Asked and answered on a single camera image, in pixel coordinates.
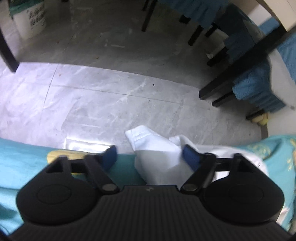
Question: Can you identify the white t-shirt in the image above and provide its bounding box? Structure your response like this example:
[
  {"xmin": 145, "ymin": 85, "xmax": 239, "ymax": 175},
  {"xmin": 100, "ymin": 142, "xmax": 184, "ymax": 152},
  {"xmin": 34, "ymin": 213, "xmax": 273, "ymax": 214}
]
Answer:
[{"xmin": 124, "ymin": 124, "xmax": 270, "ymax": 227}]

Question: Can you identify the teal patterned bed sheet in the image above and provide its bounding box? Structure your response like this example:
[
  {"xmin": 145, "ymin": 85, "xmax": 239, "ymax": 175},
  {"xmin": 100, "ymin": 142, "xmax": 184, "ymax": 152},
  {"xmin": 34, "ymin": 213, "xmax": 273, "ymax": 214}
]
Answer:
[{"xmin": 1, "ymin": 135, "xmax": 295, "ymax": 235}]

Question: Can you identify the blue covered chair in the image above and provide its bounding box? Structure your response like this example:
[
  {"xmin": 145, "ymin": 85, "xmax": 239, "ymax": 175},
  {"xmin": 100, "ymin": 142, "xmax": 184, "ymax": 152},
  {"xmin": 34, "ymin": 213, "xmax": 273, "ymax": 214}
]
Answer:
[{"xmin": 140, "ymin": 0, "xmax": 296, "ymax": 121}]

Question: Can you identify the white bucket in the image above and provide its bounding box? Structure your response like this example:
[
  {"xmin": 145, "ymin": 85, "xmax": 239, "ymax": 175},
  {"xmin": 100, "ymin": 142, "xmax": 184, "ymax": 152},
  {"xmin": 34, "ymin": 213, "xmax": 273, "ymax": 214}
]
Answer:
[{"xmin": 9, "ymin": 0, "xmax": 46, "ymax": 40}]

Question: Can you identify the white desk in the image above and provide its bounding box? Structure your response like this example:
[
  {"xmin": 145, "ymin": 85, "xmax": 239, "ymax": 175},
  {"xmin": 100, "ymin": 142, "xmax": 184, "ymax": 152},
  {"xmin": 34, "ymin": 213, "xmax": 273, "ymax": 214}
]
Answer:
[{"xmin": 256, "ymin": 0, "xmax": 296, "ymax": 32}]

